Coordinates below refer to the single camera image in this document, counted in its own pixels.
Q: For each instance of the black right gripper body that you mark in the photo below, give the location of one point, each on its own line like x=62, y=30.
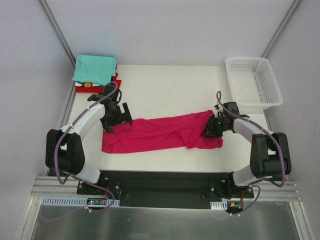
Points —
x=213, y=127

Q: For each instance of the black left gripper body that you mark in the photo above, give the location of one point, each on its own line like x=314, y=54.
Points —
x=116, y=119

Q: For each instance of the crimson pink t shirt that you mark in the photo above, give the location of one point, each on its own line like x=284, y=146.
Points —
x=145, y=135

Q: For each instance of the white plastic basket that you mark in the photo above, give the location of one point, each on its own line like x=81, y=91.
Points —
x=253, y=84

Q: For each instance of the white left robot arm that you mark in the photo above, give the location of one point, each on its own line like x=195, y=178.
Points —
x=64, y=151

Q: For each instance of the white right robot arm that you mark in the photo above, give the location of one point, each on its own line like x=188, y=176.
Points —
x=269, y=154

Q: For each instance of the folded dark printed t shirt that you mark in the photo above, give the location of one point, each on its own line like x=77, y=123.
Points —
x=88, y=87

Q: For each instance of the folded teal t shirt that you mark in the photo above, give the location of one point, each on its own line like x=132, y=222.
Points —
x=94, y=69

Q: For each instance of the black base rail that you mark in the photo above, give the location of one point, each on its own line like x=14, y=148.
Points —
x=178, y=190

